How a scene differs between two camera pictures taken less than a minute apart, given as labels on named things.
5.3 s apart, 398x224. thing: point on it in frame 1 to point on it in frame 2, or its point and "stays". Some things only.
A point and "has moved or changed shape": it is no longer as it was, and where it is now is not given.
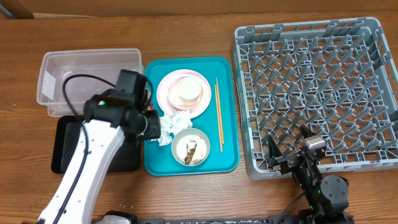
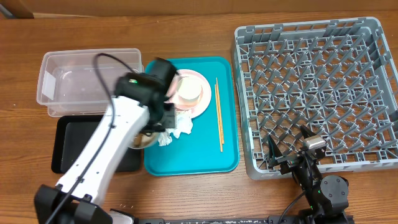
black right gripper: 292,158 stays
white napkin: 181,119 stays
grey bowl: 188,132 has moved or changed shape
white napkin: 166,124 stays
